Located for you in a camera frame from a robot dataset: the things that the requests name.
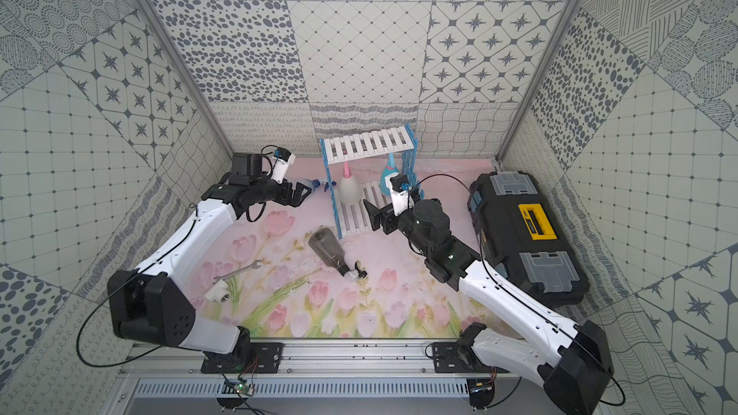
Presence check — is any small green circuit board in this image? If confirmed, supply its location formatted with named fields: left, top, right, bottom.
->
left=225, top=380, right=254, bottom=398

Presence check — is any small white fitting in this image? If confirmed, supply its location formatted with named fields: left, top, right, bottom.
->
left=204, top=280, right=231, bottom=304

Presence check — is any silver wrench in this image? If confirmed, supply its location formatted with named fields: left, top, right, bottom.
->
left=213, top=259, right=263, bottom=284

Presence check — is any blue pink watering bottle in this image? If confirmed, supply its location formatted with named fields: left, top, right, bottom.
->
left=379, top=153, right=399, bottom=197

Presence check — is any aluminium mounting rail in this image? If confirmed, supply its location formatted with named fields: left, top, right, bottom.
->
left=117, top=337, right=595, bottom=382

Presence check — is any black yellow toolbox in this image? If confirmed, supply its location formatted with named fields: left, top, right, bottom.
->
left=468, top=171, right=590, bottom=307

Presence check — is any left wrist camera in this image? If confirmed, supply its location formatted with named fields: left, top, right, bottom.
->
left=272, top=147, right=296, bottom=184

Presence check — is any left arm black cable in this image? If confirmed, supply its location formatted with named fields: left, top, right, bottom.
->
left=74, top=143, right=278, bottom=369

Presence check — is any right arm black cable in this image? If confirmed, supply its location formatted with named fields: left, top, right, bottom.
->
left=402, top=172, right=628, bottom=408

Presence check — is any clear blue spray bottle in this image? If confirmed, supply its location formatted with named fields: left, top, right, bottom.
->
left=289, top=178, right=336, bottom=192

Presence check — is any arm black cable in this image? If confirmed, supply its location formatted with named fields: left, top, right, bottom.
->
left=402, top=172, right=628, bottom=408
left=74, top=143, right=278, bottom=369

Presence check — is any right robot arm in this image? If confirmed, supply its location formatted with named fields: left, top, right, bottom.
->
left=363, top=199, right=616, bottom=414

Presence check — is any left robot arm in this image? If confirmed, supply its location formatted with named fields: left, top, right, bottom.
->
left=108, top=147, right=311, bottom=373

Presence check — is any pink floral table mat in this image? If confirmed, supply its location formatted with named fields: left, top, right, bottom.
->
left=184, top=190, right=514, bottom=339

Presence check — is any white pink watering bottle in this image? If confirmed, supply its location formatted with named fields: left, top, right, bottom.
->
left=337, top=161, right=363, bottom=206

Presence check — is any blue and white slatted shelf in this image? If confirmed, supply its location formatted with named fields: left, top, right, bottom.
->
left=319, top=124, right=418, bottom=239

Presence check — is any smoky grey spray bottle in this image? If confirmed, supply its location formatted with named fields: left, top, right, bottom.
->
left=309, top=228, right=367, bottom=280

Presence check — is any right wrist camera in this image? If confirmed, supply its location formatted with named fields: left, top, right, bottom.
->
left=390, top=173, right=414, bottom=216

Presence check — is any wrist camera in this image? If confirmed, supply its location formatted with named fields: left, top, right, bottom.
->
left=272, top=147, right=296, bottom=184
left=390, top=173, right=414, bottom=216

